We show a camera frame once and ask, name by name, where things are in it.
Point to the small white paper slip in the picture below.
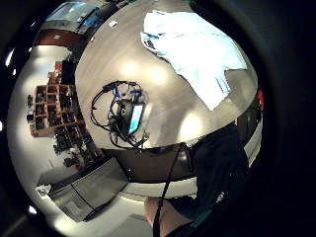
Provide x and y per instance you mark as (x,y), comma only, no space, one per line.
(113,23)

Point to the the person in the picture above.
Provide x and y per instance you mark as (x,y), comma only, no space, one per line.
(217,168)

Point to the glass partition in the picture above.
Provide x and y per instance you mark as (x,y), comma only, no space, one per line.
(70,11)

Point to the white cloth garment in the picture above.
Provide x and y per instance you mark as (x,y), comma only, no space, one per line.
(197,49)

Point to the red object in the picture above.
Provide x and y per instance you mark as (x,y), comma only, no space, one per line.
(260,98)

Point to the pile of black equipment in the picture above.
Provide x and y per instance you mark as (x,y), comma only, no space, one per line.
(74,140)

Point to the grey metal cabinet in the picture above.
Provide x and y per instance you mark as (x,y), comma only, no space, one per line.
(95,186)

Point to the black device with screen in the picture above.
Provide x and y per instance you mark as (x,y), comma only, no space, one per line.
(131,116)

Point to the white printed sheet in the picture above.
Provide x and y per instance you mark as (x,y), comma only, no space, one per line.
(43,190)

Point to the red sofa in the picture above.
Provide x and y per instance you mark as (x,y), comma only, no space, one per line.
(56,38)

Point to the wooden shelf with compartments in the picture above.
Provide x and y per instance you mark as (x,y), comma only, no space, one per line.
(46,126)

